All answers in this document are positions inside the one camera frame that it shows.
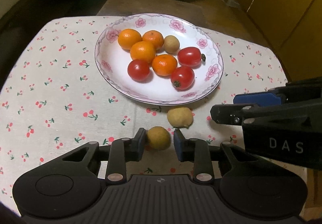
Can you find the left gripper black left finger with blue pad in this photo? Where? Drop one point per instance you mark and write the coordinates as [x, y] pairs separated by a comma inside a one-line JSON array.
[[120, 152]]

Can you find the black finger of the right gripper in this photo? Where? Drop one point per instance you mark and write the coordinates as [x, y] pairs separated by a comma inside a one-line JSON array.
[[237, 114]]

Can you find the brown longan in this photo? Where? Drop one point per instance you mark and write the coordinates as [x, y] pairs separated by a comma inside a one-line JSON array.
[[171, 44]]

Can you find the cherry print tablecloth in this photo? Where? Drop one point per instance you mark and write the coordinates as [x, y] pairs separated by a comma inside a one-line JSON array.
[[55, 98]]

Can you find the brown wooden cabinet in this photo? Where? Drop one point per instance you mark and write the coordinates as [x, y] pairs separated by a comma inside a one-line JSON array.
[[293, 30]]

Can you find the white floral plate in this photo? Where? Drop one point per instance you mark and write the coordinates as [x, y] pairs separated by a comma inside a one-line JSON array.
[[112, 61]]

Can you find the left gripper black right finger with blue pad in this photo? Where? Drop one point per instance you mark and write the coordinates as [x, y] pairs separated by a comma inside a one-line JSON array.
[[197, 152]]

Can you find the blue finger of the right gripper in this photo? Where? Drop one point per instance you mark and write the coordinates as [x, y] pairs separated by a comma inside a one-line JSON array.
[[262, 99]]

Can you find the dark low wooden table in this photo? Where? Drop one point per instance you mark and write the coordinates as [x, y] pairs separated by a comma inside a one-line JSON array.
[[218, 15]]

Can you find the orange mandarin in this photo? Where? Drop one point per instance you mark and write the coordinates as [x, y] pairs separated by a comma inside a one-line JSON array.
[[143, 50], [164, 64], [155, 38], [128, 37]]

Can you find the yellow longan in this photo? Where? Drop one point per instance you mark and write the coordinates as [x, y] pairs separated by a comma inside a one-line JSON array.
[[181, 117], [158, 138]]

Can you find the red tomato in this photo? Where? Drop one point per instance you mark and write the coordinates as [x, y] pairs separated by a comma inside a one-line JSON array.
[[190, 56], [138, 70], [182, 78]]

